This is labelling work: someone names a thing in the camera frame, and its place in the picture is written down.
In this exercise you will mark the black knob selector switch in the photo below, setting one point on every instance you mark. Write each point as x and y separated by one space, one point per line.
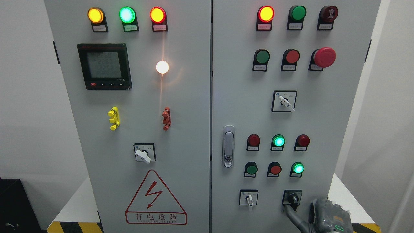
292 197

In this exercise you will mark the grey electrical control cabinet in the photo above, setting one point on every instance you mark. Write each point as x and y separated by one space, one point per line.
210 46

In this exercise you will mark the red terminal connector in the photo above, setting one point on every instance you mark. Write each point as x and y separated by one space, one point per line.
166 118

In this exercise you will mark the dark red indicator light left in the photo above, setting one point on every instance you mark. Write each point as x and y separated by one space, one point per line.
253 142

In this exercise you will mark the dark red indicator light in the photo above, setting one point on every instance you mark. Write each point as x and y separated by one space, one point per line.
253 142
302 142

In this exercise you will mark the white lit indicator lamp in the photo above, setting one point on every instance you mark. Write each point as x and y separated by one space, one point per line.
162 67

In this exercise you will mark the green push button lower row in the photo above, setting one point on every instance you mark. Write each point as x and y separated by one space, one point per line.
250 170

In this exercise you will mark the green lit indicator light middle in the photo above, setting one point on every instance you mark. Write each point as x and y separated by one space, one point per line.
278 142

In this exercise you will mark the green push button second row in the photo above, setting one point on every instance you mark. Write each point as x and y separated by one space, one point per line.
260 60

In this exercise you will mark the red push button lower row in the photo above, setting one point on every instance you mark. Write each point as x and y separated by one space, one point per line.
274 169

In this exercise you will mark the yellow terminal connector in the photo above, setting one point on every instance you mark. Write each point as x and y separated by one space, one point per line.
114 118

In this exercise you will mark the dark red indicator light right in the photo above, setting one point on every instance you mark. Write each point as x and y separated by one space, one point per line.
302 142

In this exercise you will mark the red electrical hazard warning sticker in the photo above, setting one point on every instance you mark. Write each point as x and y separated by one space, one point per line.
154 203

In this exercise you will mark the red push button second row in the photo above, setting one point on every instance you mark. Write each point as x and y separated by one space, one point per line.
289 60

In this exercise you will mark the green lit push button lower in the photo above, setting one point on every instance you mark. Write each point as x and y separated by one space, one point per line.
297 170

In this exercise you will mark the red indicator light top left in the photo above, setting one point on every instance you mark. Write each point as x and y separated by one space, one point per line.
158 19

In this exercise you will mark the black digital power meter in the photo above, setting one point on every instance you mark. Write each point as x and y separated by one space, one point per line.
105 66

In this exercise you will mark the red indicator light right door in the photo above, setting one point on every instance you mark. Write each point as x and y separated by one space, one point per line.
265 17

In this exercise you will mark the green indicator light top left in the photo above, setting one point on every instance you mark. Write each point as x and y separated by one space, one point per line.
128 18

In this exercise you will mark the green push button top right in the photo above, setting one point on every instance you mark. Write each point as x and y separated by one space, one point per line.
296 17

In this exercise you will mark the red emergency stop mushroom button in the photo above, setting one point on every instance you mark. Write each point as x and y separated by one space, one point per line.
322 58

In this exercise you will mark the yellow indicator light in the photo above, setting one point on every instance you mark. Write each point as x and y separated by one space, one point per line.
98 20

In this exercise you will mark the dark red buzzer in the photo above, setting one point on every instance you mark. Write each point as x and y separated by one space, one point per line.
326 19

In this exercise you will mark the white platform with hazard stripes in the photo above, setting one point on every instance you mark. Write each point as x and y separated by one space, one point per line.
80 214

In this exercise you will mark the black box lower left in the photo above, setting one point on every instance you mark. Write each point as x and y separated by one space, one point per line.
16 212

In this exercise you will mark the silver cabinet door handle lock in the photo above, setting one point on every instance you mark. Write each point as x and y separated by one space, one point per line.
228 145

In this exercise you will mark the white-handled selector switch left door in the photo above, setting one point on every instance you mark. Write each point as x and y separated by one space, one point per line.
144 152

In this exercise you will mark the white-handled selector switch upper right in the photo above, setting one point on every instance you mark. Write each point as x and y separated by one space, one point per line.
284 101

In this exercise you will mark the white-handled selector switch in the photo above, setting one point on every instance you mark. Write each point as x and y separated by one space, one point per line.
284 101
248 197

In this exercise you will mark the white-handled selector switch bottom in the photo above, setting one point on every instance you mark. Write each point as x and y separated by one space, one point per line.
248 197

